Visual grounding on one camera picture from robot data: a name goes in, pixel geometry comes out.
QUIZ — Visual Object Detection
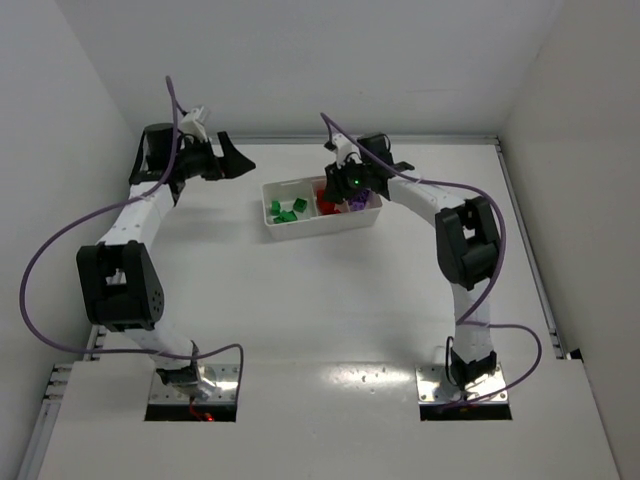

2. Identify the purple lego brick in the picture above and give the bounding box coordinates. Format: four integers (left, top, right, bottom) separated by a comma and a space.
347, 189, 371, 211

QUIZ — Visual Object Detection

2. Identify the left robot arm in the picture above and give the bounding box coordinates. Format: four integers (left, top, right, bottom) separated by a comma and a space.
76, 123, 256, 396

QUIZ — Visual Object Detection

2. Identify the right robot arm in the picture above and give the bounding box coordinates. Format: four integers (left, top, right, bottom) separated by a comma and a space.
324, 132, 502, 391

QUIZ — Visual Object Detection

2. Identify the white divided container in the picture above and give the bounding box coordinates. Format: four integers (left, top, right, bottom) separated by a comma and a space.
261, 176, 382, 241

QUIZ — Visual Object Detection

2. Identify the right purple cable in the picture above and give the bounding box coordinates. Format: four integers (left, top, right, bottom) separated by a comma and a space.
319, 112, 545, 411

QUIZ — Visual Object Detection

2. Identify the purple cable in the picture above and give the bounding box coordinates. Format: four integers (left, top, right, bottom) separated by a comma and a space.
19, 75, 244, 371
319, 112, 545, 411

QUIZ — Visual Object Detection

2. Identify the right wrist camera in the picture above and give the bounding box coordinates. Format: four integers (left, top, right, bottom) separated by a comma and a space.
324, 133, 356, 169

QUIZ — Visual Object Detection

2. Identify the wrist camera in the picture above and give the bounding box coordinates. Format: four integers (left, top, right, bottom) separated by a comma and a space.
324, 133, 356, 169
179, 105, 210, 142

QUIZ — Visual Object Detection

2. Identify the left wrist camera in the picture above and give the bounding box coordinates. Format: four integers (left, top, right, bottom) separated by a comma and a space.
179, 105, 210, 142

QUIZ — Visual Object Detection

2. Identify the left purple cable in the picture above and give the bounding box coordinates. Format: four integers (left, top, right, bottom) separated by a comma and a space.
19, 75, 244, 371

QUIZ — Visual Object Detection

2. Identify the left base plate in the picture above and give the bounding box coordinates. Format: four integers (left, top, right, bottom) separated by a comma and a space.
148, 363, 241, 406

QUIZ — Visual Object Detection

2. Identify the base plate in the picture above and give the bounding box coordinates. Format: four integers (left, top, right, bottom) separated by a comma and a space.
415, 363, 510, 405
148, 363, 241, 406

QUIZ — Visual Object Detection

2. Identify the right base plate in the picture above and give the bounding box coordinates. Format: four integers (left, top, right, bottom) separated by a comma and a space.
415, 363, 510, 405

